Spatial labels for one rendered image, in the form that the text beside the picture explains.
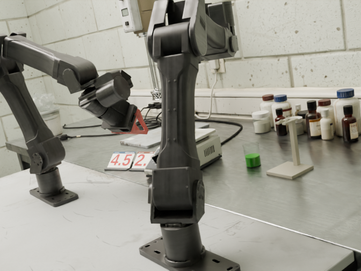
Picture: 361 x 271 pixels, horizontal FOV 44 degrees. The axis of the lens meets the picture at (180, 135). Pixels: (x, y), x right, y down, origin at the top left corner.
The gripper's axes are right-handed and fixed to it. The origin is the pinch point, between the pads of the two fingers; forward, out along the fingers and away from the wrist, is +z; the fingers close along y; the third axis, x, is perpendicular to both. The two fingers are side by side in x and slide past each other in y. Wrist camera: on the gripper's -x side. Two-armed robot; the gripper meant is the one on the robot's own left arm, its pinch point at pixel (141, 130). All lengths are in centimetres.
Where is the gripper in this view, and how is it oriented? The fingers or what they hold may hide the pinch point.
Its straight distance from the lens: 120.0
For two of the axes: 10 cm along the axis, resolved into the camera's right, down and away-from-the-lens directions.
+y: -7.5, -0.1, 6.6
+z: 6.0, 4.0, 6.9
